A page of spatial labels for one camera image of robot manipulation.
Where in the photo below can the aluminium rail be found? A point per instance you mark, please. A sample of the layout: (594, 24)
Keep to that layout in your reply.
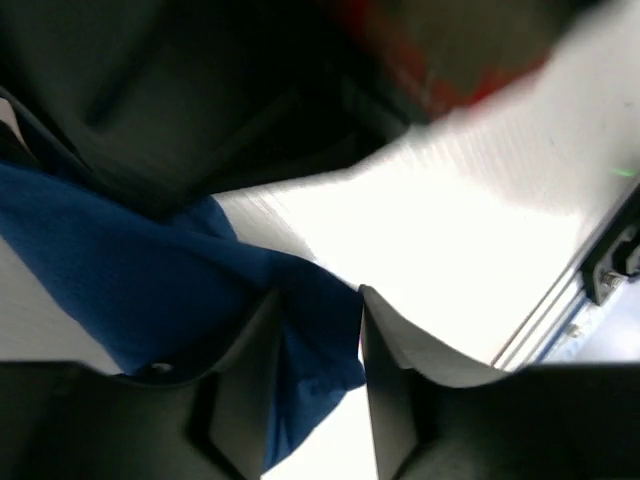
(535, 337)

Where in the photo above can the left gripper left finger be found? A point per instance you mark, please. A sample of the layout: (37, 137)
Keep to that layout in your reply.
(64, 420)

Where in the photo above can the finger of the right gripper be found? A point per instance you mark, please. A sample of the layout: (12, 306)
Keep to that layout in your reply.
(157, 103)

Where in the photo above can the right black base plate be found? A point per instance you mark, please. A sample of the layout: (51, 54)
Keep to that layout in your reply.
(613, 260)

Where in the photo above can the blue paper napkin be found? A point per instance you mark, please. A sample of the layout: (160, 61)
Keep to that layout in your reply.
(175, 292)

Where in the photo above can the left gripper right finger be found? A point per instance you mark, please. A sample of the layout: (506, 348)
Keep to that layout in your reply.
(439, 414)

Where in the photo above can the white cable duct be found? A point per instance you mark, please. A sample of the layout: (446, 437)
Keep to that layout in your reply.
(598, 334)

